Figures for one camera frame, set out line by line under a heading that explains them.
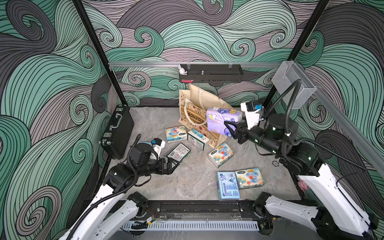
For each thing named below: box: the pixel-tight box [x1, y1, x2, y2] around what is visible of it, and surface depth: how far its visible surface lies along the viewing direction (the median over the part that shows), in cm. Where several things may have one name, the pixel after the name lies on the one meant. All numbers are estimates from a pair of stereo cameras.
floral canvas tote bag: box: [178, 83, 234, 149], surface depth 95 cm
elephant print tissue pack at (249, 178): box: [235, 167, 265, 190], surface depth 80 cm
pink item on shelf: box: [181, 79, 194, 83], surface depth 92 cm
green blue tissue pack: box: [187, 128, 210, 151], surface depth 94 cm
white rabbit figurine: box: [178, 64, 187, 75], surface depth 87 cm
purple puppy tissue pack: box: [206, 107, 243, 136], surface depth 57 cm
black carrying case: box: [99, 104, 135, 160], surface depth 83 cm
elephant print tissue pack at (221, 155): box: [208, 142, 235, 168], surface depth 89 cm
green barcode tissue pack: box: [166, 142, 191, 164], surface depth 90 cm
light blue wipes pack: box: [216, 171, 241, 201], surface depth 77 cm
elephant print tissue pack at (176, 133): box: [165, 125, 188, 143], surface depth 100 cm
